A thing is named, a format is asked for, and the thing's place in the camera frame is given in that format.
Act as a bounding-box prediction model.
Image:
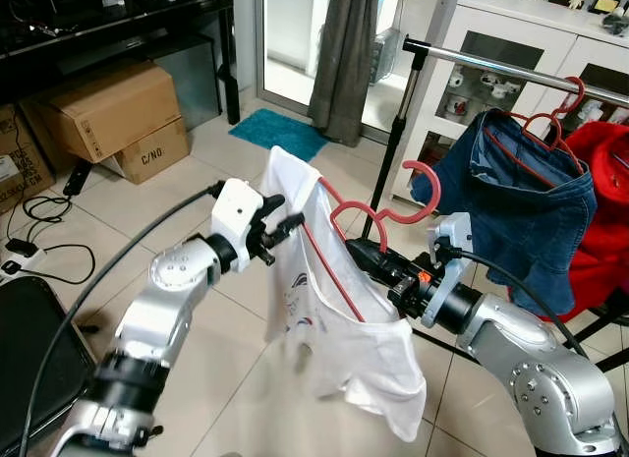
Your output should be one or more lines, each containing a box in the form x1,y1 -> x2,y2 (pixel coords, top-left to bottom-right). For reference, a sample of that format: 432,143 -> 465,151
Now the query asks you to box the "white t-shirt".
263,145 -> 429,443

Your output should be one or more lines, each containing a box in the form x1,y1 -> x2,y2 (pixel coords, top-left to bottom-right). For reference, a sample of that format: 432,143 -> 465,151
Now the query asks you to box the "red plastic hanger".
486,77 -> 589,183
315,160 -> 444,325

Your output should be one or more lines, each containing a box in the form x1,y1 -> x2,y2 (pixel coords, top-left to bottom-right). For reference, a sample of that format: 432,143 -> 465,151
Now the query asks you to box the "teal floor mat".
229,107 -> 331,164

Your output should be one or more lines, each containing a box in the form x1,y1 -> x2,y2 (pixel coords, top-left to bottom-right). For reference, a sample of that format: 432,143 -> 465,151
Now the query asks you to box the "small printed cardboard box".
102,117 -> 192,186

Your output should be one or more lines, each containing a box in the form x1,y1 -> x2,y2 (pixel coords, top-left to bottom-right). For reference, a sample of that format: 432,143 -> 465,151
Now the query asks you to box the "blue denim skirt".
410,109 -> 599,318

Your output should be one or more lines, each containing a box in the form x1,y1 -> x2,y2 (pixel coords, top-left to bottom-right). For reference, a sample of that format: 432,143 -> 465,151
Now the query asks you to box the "grey curtain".
307,0 -> 395,149

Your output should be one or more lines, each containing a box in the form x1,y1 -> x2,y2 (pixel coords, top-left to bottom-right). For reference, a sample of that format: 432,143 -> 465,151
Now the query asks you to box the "black power adapter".
63,161 -> 95,199

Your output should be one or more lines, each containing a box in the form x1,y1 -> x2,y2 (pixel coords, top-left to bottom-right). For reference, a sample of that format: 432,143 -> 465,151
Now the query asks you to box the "large cardboard box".
22,59 -> 186,164

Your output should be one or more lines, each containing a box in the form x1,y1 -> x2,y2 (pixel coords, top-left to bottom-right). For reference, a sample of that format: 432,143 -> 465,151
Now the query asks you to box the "plain red garment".
509,122 -> 629,322

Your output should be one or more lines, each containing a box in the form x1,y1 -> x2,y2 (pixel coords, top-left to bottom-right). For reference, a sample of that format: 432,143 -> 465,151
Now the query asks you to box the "metal clothes rack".
359,36 -> 629,371

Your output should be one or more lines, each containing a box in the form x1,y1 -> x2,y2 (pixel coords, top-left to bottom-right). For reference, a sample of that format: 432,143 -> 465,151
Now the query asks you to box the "black desk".
0,0 -> 243,126

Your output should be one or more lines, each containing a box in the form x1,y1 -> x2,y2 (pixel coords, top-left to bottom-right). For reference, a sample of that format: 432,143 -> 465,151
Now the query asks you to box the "labelled cardboard box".
0,103 -> 56,215

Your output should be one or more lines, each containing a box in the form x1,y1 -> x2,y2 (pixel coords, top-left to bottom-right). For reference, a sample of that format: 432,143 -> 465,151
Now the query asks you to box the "white glass-door cabinet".
393,0 -> 629,204

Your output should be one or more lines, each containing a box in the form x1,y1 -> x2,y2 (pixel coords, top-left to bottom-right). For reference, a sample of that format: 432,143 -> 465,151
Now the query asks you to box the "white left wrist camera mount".
210,179 -> 264,248

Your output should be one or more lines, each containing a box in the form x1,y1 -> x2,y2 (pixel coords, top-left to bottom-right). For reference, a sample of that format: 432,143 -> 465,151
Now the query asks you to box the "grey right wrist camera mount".
427,212 -> 476,313

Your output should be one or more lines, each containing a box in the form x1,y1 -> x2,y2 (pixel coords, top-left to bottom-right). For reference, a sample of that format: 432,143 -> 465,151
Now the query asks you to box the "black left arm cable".
18,182 -> 227,457

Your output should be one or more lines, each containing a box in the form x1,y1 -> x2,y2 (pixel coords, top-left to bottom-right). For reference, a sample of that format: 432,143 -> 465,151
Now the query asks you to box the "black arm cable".
450,247 -> 593,362
18,182 -> 227,457

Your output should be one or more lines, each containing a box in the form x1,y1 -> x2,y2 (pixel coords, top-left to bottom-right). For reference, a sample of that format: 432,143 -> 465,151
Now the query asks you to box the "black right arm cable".
450,247 -> 593,362

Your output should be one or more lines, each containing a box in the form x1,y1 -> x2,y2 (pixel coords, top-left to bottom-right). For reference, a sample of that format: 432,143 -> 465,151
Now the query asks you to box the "black floor cable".
0,190 -> 97,287

